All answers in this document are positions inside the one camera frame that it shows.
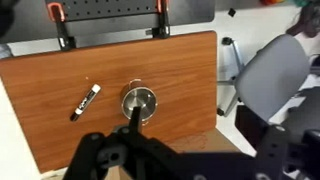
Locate black perforated breadboard table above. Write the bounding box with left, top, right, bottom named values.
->
left=0, top=0, right=216, bottom=45

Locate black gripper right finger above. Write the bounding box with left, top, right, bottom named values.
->
left=254, top=124, right=320, bottom=180

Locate black white Expo marker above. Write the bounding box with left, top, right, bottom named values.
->
left=69, top=83, right=102, bottom=123

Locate brown cardboard sheet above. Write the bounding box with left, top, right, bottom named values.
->
left=41, top=128, right=242, bottom=180

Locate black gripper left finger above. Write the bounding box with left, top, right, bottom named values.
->
left=62, top=105, right=188, bottom=180

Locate black orange bar clamp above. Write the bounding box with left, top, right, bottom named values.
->
left=45, top=1, right=77, bottom=52
left=145, top=0, right=172, bottom=40

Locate small steel pot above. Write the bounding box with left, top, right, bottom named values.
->
left=119, top=78, right=158, bottom=123

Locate grey office chair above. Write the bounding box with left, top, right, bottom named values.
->
left=216, top=33, right=312, bottom=123

